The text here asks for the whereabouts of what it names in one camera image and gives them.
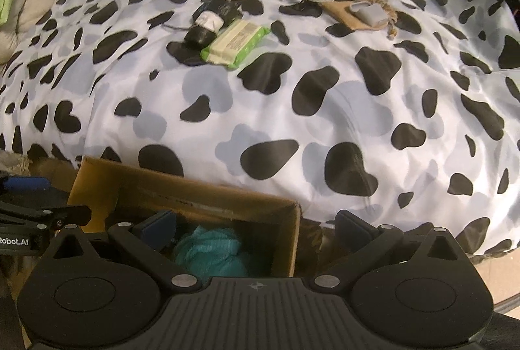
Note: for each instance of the cardboard box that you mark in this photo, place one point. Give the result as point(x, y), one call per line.
point(134, 179)

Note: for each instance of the black bundle with white band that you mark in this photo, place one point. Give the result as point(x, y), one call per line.
point(207, 22)

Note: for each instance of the brown pouch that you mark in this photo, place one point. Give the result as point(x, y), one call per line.
point(345, 14)

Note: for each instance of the small grey case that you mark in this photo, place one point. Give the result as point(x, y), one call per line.
point(369, 13)

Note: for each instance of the grey fuzzy cloth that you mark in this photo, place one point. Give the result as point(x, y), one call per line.
point(12, 163)

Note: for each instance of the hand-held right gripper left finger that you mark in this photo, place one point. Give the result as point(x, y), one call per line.
point(159, 231)

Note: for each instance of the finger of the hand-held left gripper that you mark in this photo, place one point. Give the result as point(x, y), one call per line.
point(24, 184)
point(61, 216)

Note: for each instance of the teal knitted cloth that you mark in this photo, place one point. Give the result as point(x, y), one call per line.
point(211, 250)

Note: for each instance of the cow print blanket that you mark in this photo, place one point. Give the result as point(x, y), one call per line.
point(325, 122)

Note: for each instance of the green wet wipes pack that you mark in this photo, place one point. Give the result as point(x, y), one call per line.
point(235, 43)

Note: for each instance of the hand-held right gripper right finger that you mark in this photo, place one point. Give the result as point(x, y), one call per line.
point(354, 231)

